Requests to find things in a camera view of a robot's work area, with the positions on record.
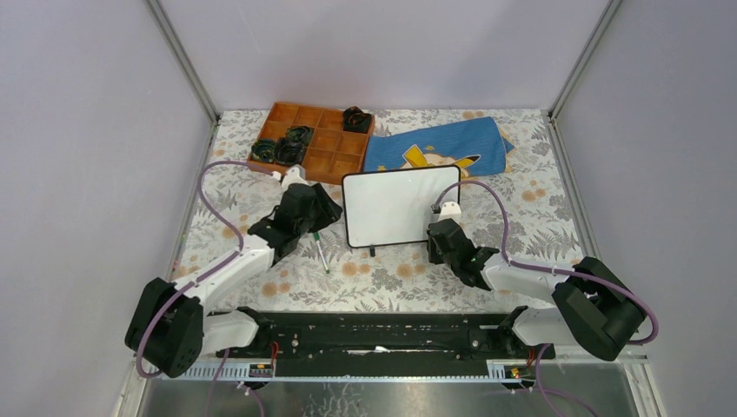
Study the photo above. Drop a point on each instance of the blue cartoon cloth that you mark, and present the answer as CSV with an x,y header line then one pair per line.
x,y
477,147

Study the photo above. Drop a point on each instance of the right aluminium frame post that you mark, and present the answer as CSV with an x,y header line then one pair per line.
x,y
604,21

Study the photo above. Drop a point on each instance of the black framed whiteboard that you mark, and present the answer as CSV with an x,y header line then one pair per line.
x,y
394,207

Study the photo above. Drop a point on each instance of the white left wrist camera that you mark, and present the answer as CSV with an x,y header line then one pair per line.
x,y
292,175

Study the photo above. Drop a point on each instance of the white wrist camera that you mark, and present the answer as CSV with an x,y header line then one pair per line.
x,y
446,210
292,175

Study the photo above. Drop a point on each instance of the floral tablecloth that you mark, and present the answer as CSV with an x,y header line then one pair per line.
x,y
527,207

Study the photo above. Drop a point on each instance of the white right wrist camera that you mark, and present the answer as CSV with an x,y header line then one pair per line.
x,y
446,210

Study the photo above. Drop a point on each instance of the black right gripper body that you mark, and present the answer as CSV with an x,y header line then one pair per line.
x,y
435,257

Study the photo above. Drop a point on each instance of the white whiteboard marker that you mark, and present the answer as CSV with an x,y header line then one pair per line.
x,y
322,256

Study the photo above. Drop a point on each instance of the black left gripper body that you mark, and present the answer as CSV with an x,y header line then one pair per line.
x,y
322,215

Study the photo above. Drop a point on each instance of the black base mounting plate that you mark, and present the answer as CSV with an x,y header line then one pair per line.
x,y
304,336

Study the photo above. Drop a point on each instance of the wooden compartment tray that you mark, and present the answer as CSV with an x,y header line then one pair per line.
x,y
328,143

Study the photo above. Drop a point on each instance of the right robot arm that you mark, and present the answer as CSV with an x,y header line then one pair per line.
x,y
589,304

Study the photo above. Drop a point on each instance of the left aluminium frame post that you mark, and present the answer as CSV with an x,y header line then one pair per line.
x,y
178,51

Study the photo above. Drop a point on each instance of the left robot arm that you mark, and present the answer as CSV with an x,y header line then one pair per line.
x,y
174,323

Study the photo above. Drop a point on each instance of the slotted cable duct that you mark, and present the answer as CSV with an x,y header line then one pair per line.
x,y
408,368

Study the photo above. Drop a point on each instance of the aluminium frame post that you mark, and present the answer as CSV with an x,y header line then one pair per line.
x,y
604,21
178,51

